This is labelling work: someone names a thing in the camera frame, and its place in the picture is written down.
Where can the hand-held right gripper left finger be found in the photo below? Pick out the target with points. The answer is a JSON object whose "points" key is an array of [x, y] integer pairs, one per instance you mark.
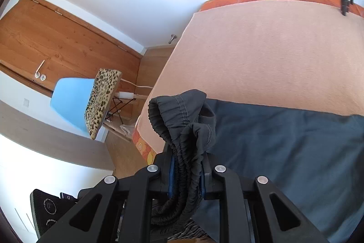
{"points": [[170, 174]]}

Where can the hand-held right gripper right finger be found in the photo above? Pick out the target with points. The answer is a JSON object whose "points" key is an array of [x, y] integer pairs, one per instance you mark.
{"points": [[202, 183]]}

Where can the black pants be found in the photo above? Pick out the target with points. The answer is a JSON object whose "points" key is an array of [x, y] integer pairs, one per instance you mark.
{"points": [[270, 146]]}

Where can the person's striped garment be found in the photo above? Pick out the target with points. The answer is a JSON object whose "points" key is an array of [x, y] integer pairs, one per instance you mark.
{"points": [[190, 231]]}

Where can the pale wooden furniture panel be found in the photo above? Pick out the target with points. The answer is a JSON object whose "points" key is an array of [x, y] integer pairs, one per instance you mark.
{"points": [[57, 140]]}

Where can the white power strip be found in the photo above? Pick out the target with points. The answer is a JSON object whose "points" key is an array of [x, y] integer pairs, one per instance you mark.
{"points": [[126, 95]]}

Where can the light blue chair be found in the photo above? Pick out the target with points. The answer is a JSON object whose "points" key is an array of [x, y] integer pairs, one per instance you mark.
{"points": [[71, 100]]}

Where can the metal door stop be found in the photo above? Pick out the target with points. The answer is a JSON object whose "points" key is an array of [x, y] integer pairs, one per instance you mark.
{"points": [[173, 39]]}

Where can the peach blanket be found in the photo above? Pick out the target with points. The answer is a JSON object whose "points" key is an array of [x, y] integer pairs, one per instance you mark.
{"points": [[256, 55]]}

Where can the wooden door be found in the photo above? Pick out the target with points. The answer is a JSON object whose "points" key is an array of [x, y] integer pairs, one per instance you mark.
{"points": [[71, 41]]}

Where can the white wall outlet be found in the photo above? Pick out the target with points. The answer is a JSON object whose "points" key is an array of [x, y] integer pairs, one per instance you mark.
{"points": [[26, 103]]}

